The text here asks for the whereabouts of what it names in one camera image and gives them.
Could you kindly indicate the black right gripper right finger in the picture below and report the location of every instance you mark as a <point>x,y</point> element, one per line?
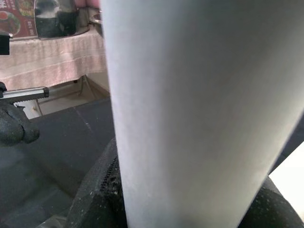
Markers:
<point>270,209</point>

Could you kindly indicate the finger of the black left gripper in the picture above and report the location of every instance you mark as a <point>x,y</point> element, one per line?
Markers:
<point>14,126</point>

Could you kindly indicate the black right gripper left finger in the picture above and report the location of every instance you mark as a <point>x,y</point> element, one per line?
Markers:
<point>102,190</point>

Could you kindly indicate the white plastic table leg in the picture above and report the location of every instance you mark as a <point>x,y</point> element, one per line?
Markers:
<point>190,95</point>

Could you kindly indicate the beige table cover cloth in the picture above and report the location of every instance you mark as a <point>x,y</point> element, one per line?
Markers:
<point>47,61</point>

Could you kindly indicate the white plastic table top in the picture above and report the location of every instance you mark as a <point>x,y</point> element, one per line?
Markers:
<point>292,171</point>

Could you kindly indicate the black tablecloth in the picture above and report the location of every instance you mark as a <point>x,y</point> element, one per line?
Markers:
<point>59,154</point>

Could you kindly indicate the red printed box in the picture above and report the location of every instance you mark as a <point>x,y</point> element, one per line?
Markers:
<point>14,16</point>

